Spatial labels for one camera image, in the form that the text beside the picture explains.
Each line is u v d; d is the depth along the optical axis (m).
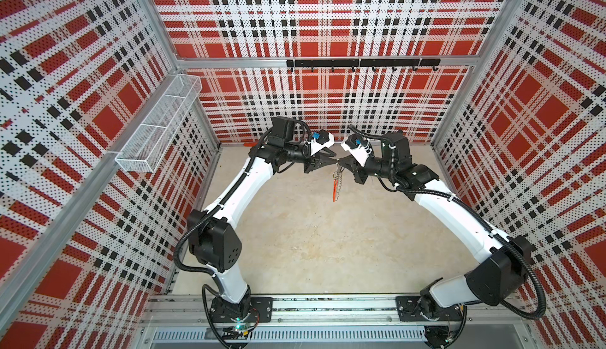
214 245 0.45
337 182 0.73
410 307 0.74
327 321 0.73
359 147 0.62
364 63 0.90
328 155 0.73
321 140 0.62
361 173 0.65
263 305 0.75
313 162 0.66
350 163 0.67
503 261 0.40
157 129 0.75
